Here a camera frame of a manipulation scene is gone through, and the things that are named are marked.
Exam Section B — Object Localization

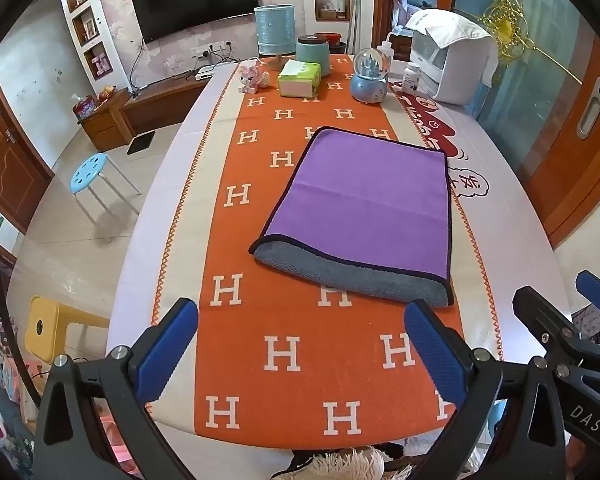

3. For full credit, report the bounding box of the teal canister with dark lid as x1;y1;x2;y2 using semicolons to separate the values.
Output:
295;34;331;77

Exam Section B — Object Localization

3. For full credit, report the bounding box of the black cable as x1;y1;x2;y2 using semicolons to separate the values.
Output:
0;195;46;411

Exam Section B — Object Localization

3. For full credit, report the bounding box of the white countertop appliance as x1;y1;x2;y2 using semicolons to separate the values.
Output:
407;30;498;106

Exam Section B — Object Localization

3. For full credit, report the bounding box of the black floor mat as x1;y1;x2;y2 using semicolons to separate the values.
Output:
126;130;157;156

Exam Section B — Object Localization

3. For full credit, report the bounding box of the white printed tablecloth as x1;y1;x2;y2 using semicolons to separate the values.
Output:
105;52;583;443

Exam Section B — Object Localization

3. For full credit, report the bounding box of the wooden television stand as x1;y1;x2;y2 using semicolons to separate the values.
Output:
120;67;216;133

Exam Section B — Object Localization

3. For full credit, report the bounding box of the white squeeze bottle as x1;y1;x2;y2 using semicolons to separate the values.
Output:
375;32;398;78

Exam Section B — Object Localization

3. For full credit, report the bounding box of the pink cat figurine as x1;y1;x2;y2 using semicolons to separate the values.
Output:
237;64;271;95

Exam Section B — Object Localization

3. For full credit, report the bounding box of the orange letter-patterned blanket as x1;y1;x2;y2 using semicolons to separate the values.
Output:
145;52;503;450

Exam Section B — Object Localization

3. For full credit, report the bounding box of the purple and grey towel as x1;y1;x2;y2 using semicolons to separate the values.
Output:
248;126;455;307

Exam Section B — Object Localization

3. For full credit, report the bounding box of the light blue table lamp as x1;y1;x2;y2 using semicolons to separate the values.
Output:
254;4;297;68

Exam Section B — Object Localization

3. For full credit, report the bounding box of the blue snow globe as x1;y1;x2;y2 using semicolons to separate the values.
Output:
350;47;391;105

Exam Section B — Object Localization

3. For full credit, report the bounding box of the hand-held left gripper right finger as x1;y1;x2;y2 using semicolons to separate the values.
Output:
404;299;568;480

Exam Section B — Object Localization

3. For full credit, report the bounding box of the red tissue pack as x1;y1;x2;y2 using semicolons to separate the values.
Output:
72;95;97;121

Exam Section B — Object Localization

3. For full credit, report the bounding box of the wall power outlet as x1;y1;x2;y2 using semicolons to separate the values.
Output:
191;42;233;57

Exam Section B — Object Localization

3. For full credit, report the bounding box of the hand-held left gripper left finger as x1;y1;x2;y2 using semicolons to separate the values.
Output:
30;297;201;480

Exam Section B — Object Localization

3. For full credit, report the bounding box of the yellow plastic stool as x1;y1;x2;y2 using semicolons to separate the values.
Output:
24;296;111;376

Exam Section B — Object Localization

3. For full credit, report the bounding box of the white wall shelf unit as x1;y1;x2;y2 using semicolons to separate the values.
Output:
62;0;113;81

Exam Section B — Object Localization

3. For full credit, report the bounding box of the wood-framed glass sliding door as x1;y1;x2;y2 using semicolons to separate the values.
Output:
450;0;600;248

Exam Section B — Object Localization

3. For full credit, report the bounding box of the blue round stool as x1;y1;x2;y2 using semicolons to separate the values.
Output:
70;152;143;223

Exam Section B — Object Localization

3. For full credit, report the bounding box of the green tissue box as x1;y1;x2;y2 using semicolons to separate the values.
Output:
277;60;322;98

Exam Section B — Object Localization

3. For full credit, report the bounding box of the black flat television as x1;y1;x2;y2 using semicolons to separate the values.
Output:
130;0;258;45

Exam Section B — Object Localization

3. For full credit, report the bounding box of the fluffy cream slipper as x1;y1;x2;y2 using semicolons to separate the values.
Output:
280;447;413;480

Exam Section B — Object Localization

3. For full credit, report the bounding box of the small wooden cabinet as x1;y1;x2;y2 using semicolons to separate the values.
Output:
77;87;133;151

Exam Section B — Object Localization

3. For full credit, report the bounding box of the brown wooden door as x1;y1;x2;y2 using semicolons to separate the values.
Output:
0;62;56;233

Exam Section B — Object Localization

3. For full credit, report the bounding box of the white set-top box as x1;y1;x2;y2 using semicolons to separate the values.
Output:
194;62;241;82

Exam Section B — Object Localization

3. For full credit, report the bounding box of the white cloth cover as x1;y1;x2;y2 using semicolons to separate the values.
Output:
405;9;496;45

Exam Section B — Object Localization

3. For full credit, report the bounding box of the gold wall ornament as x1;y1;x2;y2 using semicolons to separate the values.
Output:
477;0;583;86

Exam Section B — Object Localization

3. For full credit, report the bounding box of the silver door handle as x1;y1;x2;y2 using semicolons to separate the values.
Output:
577;77;600;140

